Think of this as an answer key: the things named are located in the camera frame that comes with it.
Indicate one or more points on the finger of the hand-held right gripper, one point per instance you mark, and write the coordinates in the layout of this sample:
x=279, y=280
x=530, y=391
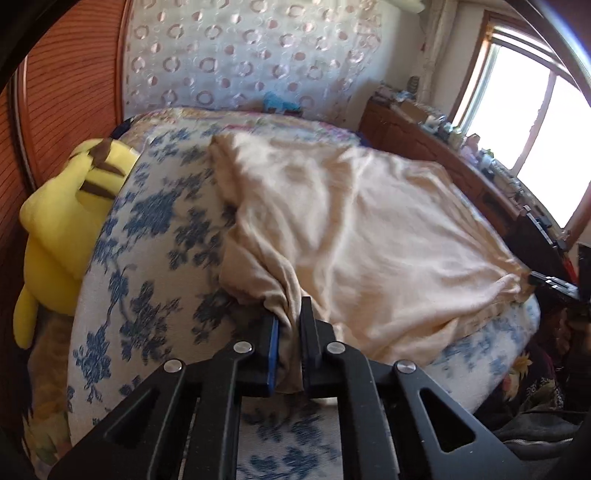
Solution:
x=538, y=244
x=551, y=284

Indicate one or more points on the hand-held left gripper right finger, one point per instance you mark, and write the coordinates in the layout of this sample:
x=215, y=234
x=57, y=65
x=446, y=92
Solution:
x=306, y=355

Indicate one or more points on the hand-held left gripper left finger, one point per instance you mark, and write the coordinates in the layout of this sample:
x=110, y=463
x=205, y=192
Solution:
x=273, y=360

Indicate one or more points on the beige t-shirt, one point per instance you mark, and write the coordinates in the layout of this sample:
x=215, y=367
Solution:
x=369, y=230

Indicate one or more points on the dark floral cloth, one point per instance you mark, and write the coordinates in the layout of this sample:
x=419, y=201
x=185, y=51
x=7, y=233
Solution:
x=535, y=392

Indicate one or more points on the row of small containers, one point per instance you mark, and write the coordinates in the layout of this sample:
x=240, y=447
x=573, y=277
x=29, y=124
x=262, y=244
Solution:
x=461, y=134

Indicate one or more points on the window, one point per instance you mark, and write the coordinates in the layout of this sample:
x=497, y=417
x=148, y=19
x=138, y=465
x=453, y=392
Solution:
x=531, y=106

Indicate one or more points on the blue floral white quilt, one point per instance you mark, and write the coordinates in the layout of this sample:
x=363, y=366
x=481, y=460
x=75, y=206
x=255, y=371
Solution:
x=152, y=258

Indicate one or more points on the wooden cabinet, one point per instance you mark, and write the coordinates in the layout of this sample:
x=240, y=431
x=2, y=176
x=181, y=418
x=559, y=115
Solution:
x=415, y=138

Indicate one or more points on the cardboard box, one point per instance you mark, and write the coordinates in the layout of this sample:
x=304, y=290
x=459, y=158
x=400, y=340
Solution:
x=412, y=108

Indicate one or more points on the yellow plush toy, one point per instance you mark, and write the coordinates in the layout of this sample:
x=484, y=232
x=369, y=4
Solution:
x=60, y=221

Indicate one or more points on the circle patterned sheer curtain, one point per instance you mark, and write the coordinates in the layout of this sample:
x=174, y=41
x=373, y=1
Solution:
x=231, y=55

